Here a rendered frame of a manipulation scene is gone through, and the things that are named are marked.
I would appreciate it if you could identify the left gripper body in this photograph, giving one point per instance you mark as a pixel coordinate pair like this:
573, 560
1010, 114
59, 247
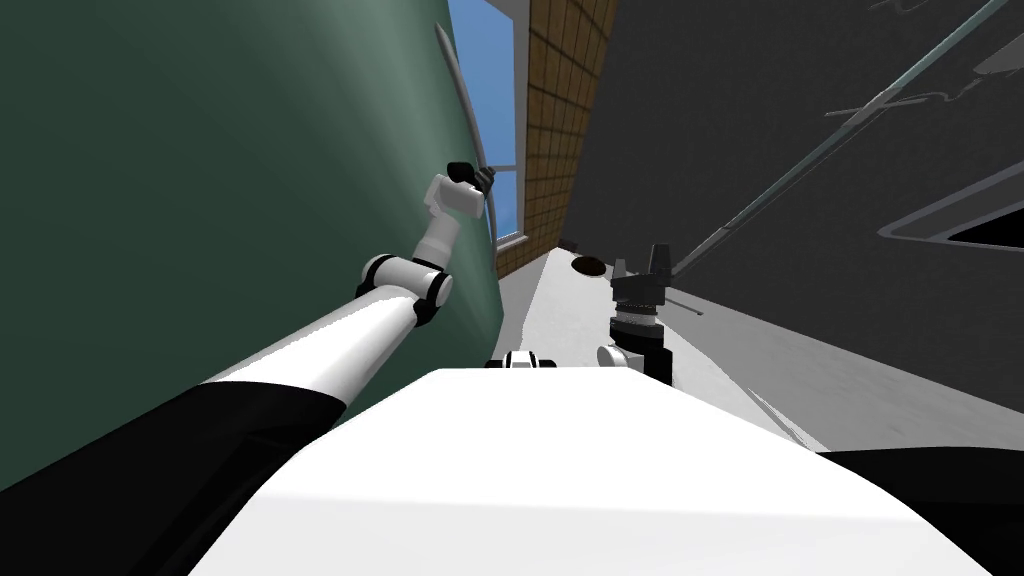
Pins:
460, 172

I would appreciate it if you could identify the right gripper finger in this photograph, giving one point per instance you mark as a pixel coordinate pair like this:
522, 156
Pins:
620, 267
660, 260

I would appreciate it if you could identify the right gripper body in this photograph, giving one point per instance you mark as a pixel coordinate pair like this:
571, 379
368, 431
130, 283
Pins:
640, 286

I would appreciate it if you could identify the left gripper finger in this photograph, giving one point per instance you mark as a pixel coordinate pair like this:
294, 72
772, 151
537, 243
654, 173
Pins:
486, 181

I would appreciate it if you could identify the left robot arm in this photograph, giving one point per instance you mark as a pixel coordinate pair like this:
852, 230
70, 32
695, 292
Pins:
336, 352

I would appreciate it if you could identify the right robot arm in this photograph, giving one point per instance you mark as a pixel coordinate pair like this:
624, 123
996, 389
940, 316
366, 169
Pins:
640, 340

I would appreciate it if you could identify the brown bowl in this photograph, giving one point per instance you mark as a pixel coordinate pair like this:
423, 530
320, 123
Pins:
589, 266

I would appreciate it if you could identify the blue window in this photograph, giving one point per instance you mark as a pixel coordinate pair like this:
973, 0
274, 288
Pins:
490, 88

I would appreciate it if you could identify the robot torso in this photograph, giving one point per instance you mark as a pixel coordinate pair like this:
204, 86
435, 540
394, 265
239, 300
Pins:
560, 480

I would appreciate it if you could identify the long grey bar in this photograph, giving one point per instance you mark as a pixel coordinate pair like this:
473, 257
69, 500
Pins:
832, 136

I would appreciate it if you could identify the green appliance door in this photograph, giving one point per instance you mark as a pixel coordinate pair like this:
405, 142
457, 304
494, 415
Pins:
200, 176

